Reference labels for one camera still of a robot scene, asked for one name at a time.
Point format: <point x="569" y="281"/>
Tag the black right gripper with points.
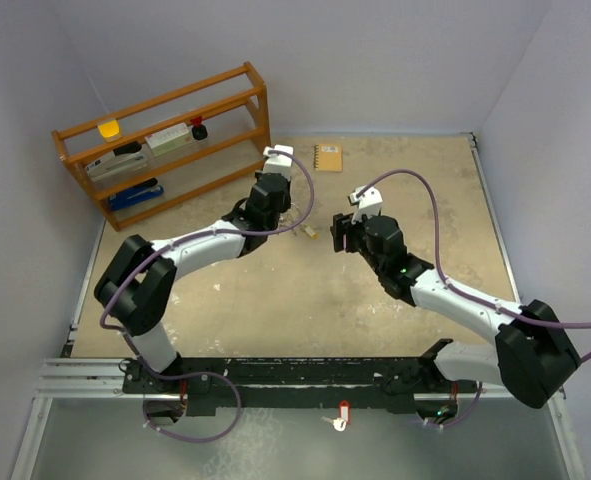
<point x="341" y="225"/>

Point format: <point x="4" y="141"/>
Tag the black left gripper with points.
<point x="285" y="201"/>

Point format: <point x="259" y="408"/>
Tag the yellow tag key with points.
<point x="308" y="231"/>

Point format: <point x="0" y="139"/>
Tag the large silver keyring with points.
<point x="294" y="218"/>

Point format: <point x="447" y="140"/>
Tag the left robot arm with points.
<point x="149" y="271"/>

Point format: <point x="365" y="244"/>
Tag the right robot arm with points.
<point x="526" y="350"/>

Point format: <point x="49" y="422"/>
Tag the tan spiral notebook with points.
<point x="328" y="158"/>

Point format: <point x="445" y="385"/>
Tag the red black stamp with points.
<point x="198" y="129"/>

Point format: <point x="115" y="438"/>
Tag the white cardboard box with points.
<point x="169" y="139"/>

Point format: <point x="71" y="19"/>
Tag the blue stapler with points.
<point x="134" y="195"/>

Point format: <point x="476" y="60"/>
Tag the orange wooden shelf rack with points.
<point x="235" y="111"/>

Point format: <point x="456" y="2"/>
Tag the white black stapler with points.
<point x="126" y="158"/>

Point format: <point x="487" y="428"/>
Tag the yellow lidded jar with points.
<point x="109" y="130"/>

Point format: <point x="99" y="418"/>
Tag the red tag key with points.
<point x="342" y="420"/>

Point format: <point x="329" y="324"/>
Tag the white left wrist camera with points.
<point x="278" y="160"/>

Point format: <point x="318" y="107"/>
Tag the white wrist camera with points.
<point x="278" y="160"/>
<point x="367" y="203"/>

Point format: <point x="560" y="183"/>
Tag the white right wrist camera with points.
<point x="367" y="203"/>

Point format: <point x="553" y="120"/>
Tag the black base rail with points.
<point x="397" y="385"/>

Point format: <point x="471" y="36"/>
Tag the aluminium frame rail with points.
<point x="81" y="378"/>

